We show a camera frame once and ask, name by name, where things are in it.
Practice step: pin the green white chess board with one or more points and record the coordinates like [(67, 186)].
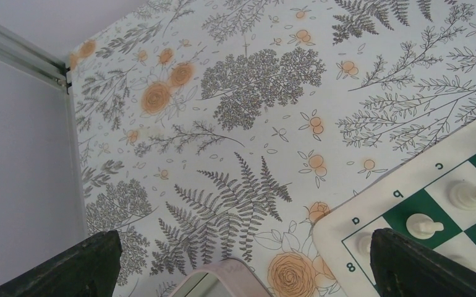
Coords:
[(422, 185)]

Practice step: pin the white chess piece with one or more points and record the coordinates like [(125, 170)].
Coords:
[(421, 226), (364, 244), (463, 196)]

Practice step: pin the aluminium corner post left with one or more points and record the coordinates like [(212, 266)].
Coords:
[(36, 62)]

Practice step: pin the floral patterned table mat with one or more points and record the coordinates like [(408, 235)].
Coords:
[(211, 130)]

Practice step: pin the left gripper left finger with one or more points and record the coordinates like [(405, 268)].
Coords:
[(90, 268)]

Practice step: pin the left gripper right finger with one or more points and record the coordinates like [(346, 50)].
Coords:
[(403, 267)]

